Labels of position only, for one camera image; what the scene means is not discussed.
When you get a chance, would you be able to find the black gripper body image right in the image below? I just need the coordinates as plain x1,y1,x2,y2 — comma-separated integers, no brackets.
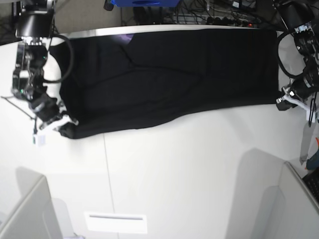
287,78,318,103

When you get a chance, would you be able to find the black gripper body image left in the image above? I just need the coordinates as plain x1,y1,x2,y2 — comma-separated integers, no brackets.
27,93,63,124

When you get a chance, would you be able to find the black graphic T-shirt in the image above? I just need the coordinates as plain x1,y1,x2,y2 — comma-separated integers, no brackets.
59,29,279,139

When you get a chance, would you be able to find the teal and orange object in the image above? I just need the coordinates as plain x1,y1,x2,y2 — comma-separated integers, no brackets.
305,149,319,170

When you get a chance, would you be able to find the black keyboard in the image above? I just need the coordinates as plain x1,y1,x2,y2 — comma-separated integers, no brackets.
303,171,319,202

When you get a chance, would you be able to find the grey left desk partition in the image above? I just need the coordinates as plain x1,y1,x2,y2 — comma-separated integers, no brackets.
0,176,63,239

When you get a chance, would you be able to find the grey desk partition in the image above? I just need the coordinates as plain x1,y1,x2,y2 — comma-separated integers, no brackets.
276,162,319,239
0,176,63,239

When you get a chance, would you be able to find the grey right desk partition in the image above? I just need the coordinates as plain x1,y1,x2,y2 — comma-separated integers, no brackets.
276,162,319,239

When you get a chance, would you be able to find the blue box with oval hole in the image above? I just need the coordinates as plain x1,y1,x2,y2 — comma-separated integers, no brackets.
111,0,179,7

